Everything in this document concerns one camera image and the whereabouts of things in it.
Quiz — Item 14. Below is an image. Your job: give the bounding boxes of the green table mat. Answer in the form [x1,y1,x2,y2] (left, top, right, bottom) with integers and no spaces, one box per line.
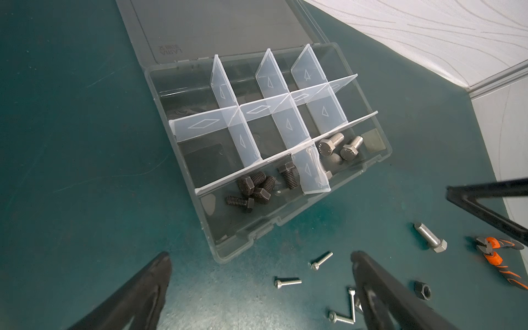
[1,1,527,329]

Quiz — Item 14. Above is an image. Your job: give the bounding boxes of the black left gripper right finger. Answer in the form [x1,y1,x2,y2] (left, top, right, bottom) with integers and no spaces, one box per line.
[351,251,456,329]

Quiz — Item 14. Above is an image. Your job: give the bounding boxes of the small silver screw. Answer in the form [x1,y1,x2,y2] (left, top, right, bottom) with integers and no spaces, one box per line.
[310,252,334,271]
[274,279,303,289]
[348,288,356,324]

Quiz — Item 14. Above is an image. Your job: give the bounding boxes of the orange black side cutters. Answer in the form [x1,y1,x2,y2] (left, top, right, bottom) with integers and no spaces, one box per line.
[475,236,527,291]

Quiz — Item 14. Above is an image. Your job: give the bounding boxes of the clear plastic organizer box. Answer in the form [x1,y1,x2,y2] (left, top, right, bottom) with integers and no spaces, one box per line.
[117,1,392,263]

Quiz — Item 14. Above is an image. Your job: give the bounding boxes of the black hex nut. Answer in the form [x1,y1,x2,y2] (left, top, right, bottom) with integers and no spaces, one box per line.
[414,281,432,301]

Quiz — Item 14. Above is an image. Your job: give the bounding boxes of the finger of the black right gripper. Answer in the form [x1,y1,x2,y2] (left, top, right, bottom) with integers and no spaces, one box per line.
[446,178,528,246]

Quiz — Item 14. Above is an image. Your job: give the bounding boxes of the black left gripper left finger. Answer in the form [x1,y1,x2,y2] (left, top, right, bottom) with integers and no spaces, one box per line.
[70,252,172,329]

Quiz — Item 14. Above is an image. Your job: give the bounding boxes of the silver hex nut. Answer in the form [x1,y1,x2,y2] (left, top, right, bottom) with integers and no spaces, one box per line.
[354,296,363,314]

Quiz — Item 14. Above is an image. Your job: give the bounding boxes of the black hex bolt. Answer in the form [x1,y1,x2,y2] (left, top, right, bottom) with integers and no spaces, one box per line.
[278,162,298,190]
[252,176,276,204]
[236,171,267,197]
[225,196,255,213]

